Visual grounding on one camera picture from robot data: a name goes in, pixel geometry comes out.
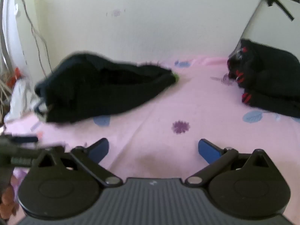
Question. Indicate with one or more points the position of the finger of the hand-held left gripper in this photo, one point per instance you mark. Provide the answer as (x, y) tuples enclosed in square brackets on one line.
[(21, 138), (46, 150)]

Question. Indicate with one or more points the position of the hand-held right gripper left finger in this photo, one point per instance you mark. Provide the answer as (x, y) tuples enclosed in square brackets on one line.
[(101, 148)]

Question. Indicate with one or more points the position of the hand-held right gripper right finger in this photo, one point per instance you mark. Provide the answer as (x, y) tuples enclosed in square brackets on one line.
[(208, 150)]

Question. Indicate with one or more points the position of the black sweater with white stripes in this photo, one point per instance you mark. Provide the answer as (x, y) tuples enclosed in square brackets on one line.
[(100, 89)]

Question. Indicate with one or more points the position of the black clothes with red marks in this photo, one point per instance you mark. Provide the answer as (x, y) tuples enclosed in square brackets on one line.
[(269, 79)]

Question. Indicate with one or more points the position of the person's left hand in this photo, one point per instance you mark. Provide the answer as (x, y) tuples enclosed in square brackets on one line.
[(8, 202)]

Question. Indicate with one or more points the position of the white cloth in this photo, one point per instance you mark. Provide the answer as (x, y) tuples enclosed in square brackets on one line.
[(20, 98)]

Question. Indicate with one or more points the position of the pink printed bed sheet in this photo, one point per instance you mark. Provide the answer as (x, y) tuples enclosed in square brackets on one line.
[(187, 107)]

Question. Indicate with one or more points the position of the red packet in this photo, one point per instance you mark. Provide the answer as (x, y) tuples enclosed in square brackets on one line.
[(15, 76)]

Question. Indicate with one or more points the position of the green cloth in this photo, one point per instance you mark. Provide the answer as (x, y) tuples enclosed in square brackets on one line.
[(175, 77)]

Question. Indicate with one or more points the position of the white appliance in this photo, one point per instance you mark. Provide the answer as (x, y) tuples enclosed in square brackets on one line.
[(13, 28)]

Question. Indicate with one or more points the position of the grey board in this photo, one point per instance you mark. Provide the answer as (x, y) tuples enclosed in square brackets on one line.
[(276, 28)]

